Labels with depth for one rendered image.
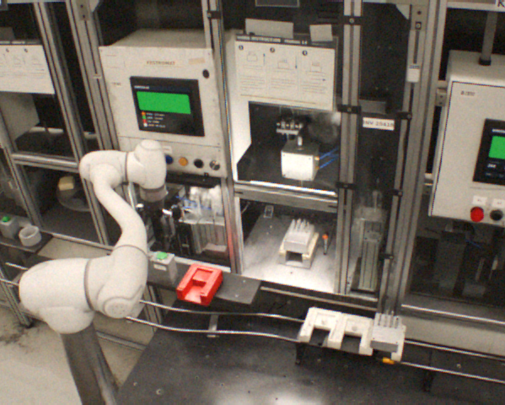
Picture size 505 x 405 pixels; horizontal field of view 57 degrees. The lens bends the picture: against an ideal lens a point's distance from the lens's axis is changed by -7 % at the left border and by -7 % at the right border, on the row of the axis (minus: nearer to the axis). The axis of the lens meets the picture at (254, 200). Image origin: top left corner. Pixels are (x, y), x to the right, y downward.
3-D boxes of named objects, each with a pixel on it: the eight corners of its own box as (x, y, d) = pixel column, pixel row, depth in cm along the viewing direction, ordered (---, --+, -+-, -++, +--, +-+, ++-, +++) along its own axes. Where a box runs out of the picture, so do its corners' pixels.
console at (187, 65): (119, 168, 181) (93, 50, 154) (156, 132, 203) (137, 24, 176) (222, 182, 168) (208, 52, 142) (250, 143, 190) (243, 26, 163)
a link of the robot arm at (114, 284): (144, 240, 124) (93, 243, 123) (134, 290, 109) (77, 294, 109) (153, 277, 131) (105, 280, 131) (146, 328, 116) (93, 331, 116)
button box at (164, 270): (155, 281, 196) (149, 259, 189) (163, 268, 202) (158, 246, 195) (172, 285, 194) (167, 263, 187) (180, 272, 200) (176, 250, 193)
